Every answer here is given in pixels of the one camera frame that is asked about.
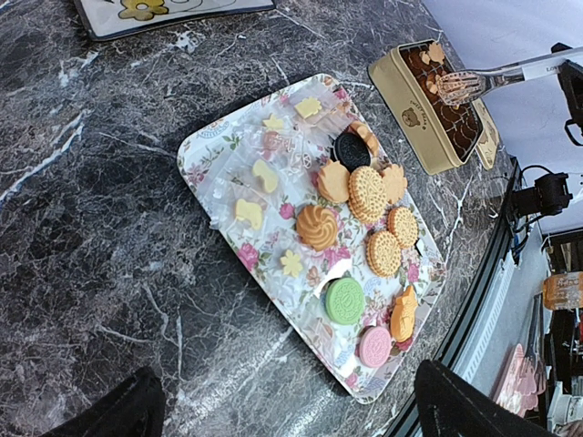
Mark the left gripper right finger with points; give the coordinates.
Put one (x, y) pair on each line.
(449, 406)

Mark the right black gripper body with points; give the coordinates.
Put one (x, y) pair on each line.
(569, 76)

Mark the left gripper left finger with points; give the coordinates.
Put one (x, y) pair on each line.
(136, 407)

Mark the pink round sandwich cookie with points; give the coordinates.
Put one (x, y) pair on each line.
(375, 346)

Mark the green sandwich cookie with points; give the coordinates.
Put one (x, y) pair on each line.
(344, 301)

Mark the pink snack tray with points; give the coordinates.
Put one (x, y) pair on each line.
(523, 380)

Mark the star shaped cookie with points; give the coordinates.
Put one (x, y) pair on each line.
(403, 316)

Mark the bear printed tin lid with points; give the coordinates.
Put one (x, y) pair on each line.
(489, 140)

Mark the gold cookie tin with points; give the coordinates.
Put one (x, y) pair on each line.
(442, 136)

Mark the orange drink bottle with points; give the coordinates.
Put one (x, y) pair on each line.
(563, 291)

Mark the swirl butter cookie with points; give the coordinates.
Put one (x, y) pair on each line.
(317, 227)

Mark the black sandwich cookie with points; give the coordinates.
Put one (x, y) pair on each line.
(351, 151)

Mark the floral cookie tray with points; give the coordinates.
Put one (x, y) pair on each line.
(298, 185)

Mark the square floral plate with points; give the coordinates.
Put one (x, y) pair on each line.
(108, 20)

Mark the white slotted cable duct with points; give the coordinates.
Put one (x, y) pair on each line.
(474, 349)

